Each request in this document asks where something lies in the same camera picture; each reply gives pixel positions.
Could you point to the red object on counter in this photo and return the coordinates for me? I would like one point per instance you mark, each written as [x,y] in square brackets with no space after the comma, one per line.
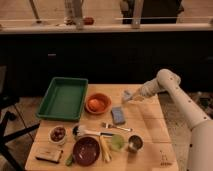
[88,20]

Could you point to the small grey towel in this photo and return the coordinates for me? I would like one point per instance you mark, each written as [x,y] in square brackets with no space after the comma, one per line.
[127,96]

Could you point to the green lid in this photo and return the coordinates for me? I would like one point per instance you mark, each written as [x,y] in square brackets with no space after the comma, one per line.
[117,142]

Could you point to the green vegetable piece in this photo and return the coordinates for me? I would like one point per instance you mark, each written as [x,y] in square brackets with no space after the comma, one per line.
[69,160]

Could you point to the dark red bowl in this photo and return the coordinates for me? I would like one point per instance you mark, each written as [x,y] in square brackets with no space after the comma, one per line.
[86,151]

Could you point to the yellow corn cob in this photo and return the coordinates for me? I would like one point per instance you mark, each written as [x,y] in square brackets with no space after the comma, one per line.
[105,150]

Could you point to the orange bowl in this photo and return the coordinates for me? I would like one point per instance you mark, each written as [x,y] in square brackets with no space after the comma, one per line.
[104,100]

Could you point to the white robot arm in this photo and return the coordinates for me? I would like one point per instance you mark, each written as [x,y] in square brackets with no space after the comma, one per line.
[200,153]

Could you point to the green plastic tray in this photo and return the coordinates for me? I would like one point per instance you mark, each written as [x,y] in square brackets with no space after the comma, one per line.
[64,99]

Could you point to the orange fruit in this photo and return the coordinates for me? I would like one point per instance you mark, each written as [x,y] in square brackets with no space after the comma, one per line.
[94,105]

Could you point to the blue grey sponge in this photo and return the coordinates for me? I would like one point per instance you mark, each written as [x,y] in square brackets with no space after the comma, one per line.
[117,115]

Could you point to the metal cup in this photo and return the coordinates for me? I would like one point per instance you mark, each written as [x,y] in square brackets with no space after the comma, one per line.
[135,143]

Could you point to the silver fork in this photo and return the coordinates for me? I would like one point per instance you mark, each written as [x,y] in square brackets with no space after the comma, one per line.
[107,125]

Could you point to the white bowl with dark food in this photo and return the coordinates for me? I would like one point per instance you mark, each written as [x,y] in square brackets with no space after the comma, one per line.
[57,135]

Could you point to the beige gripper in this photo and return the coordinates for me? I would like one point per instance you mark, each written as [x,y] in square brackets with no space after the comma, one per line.
[147,90]

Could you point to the white brush with black handle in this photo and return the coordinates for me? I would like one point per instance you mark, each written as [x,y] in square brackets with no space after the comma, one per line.
[82,130]

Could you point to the wooden block box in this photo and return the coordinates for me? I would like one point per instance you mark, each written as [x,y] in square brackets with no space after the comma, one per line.
[48,154]

